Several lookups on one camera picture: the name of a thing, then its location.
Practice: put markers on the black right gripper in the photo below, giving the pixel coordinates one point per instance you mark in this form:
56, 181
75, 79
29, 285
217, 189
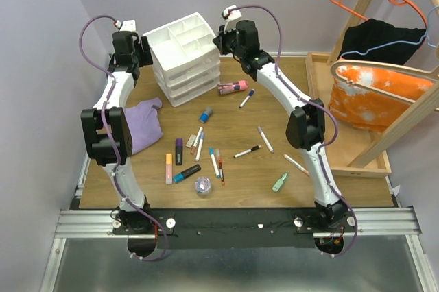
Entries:
220, 38

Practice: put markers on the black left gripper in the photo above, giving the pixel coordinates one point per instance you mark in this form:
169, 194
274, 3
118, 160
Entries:
146, 57

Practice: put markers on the pink cap pencil tube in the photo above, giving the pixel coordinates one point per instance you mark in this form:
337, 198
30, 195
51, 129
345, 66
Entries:
233, 87

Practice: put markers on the clear jar of paperclips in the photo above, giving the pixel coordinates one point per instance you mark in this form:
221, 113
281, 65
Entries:
203, 186

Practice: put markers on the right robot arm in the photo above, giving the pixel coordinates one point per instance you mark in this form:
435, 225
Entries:
305, 128

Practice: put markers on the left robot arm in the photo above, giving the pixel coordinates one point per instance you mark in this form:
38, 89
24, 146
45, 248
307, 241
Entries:
106, 133

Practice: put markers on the blue cap white marker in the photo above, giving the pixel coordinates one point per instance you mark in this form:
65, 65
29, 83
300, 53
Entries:
251, 93

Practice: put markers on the white plastic drawer organizer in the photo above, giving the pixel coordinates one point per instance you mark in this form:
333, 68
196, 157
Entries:
186, 63

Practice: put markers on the purple cloth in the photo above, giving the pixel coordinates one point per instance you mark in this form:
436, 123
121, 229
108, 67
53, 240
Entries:
143, 124

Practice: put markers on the salmon tip white pen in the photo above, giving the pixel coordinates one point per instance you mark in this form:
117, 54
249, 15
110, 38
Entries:
196, 140

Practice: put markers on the purple black highlighter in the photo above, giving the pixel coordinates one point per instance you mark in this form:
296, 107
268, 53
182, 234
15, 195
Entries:
178, 151

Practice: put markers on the light blue white pen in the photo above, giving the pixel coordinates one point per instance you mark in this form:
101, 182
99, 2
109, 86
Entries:
199, 148

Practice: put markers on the black cap white marker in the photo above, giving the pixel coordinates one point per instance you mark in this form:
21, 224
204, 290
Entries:
243, 153

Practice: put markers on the orange pink highlighter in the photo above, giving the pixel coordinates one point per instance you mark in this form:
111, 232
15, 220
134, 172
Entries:
168, 169

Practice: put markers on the blue cap white pen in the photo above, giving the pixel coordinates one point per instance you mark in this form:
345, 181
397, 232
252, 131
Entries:
214, 162

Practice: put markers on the grey white marker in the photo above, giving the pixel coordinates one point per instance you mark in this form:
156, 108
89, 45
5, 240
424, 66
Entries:
265, 139

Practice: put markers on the orange red pen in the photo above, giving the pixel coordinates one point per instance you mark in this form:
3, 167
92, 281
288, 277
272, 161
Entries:
220, 166

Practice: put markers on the orange white tie-dye garment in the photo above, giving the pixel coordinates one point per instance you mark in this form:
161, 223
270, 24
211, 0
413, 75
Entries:
370, 112

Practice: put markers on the black garment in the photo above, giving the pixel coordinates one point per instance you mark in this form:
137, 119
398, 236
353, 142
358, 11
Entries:
380, 42

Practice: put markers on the pink white marker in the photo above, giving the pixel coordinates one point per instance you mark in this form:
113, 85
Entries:
296, 164

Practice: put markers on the blue black highlighter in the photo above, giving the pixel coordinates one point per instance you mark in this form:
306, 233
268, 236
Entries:
186, 173

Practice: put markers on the green stapler remover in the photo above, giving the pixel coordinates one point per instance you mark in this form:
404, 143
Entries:
280, 182

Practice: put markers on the wooden hanger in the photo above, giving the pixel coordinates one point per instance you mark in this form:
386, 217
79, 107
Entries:
400, 83

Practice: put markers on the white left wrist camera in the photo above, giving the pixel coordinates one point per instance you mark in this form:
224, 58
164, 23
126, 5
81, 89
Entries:
126, 26

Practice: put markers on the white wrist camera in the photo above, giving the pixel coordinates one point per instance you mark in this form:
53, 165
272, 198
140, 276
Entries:
231, 13
126, 26

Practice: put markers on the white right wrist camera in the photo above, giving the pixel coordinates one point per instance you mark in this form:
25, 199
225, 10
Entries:
231, 13

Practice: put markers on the wooden clothes rack frame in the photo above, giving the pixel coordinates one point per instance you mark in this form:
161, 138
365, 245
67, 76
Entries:
418, 109

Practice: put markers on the aluminium frame rail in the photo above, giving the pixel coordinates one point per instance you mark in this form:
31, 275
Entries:
97, 224

